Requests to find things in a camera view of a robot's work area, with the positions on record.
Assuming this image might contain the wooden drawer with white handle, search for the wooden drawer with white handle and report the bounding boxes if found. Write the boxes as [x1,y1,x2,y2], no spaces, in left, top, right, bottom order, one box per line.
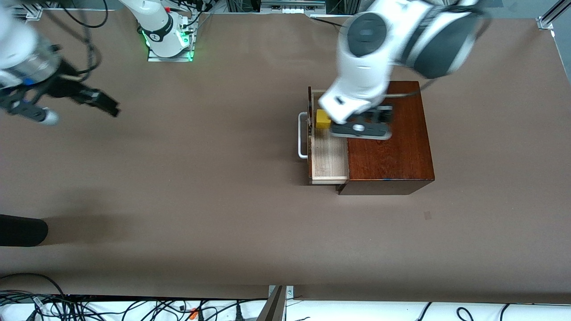
[298,86,350,185]

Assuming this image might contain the metal base plate right arm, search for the metal base plate right arm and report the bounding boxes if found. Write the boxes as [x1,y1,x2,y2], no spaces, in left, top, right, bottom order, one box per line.
[147,12,195,62]

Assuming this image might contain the dark brown wooden cabinet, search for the dark brown wooden cabinet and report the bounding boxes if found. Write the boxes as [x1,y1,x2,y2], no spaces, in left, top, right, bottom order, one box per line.
[335,80,436,196]

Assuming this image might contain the silver metal device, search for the silver metal device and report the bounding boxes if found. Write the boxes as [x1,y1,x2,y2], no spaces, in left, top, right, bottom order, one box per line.
[261,0,327,14]

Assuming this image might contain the black ribbed cylinder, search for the black ribbed cylinder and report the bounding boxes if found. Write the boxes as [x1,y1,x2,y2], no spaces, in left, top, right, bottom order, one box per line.
[0,214,49,247]

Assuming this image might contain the black cable to left gripper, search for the black cable to left gripper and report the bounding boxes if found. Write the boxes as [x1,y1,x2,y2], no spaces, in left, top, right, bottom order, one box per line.
[385,77,441,99]

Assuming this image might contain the black looping cable right arm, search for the black looping cable right arm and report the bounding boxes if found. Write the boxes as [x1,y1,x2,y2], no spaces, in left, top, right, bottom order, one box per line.
[44,0,109,29]

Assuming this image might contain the aluminium frame profile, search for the aluminium frame profile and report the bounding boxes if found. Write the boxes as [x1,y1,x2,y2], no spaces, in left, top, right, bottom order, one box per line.
[537,0,571,31]
[12,0,59,21]

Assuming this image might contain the black cable to left base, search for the black cable to left base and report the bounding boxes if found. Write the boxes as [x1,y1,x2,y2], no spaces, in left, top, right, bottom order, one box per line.
[310,15,354,29]

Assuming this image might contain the black cables at right base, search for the black cables at right base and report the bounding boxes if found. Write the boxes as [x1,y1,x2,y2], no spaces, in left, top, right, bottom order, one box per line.
[171,0,215,35]

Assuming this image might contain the black arched cable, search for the black arched cable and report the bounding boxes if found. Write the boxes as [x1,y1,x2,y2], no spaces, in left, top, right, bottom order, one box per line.
[0,272,67,297]

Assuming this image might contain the small aluminium bracket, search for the small aluminium bracket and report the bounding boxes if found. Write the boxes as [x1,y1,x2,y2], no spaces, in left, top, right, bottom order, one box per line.
[268,285,295,300]

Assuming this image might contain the tangled black cables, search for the tangled black cables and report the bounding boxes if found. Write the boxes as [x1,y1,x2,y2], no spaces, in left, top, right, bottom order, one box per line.
[0,290,268,321]

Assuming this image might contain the dark slanted post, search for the dark slanted post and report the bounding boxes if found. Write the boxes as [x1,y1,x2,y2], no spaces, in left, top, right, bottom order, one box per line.
[257,285,286,321]

